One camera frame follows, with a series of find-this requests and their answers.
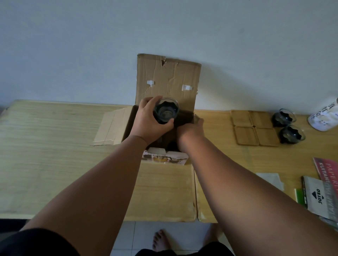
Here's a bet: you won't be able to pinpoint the person's left hand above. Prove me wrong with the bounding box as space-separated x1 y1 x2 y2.
129 95 175 145

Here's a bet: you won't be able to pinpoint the white printed inner carton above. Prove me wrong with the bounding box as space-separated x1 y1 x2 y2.
142 147 189 166

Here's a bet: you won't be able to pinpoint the red magazine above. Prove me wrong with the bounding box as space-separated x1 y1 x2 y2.
313 157 338 197

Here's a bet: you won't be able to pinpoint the white paper tissue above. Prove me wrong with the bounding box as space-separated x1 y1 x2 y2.
256 173 285 191

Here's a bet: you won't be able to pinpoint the square wooden coaster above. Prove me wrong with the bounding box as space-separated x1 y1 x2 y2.
255 127 280 147
249 111 273 129
230 110 254 127
234 126 260 146

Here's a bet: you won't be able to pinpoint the dark glass cup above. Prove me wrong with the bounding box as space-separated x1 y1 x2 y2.
272 108 297 127
153 97 180 125
279 125 306 144

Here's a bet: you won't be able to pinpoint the person's left foot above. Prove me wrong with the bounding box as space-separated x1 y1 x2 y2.
152 229 173 253

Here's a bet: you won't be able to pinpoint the green book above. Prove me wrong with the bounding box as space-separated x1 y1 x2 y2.
294 188 308 205

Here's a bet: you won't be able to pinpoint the black shorts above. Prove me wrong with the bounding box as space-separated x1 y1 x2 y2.
0 228 235 256

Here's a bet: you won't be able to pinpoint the person's right forearm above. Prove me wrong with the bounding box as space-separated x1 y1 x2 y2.
180 137 338 256

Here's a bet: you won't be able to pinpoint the white printed bag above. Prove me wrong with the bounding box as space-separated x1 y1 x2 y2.
307 98 338 132

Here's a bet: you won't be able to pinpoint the grey booklet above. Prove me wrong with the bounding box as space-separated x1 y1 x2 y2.
301 176 338 222

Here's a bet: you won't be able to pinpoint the person's left forearm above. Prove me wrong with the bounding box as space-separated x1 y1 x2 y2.
20 135 148 256

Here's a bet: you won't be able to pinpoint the person's right hand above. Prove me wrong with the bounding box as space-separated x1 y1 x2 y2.
176 117 205 151

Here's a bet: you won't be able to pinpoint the brown cardboard box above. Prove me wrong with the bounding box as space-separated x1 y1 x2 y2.
92 54 202 166

